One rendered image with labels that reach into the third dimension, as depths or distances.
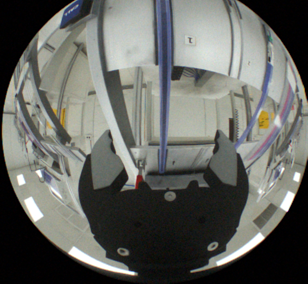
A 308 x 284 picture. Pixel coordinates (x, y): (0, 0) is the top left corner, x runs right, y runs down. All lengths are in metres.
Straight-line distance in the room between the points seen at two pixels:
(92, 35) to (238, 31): 0.20
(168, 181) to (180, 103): 1.78
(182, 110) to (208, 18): 1.93
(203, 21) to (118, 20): 0.11
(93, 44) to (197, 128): 2.03
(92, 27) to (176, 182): 0.44
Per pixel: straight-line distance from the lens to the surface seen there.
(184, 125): 1.98
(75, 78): 1.18
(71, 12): 0.17
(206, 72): 0.52
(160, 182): 0.37
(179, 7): 0.16
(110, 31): 0.15
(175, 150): 0.25
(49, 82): 0.39
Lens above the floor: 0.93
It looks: 1 degrees up
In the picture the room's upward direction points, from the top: 180 degrees counter-clockwise
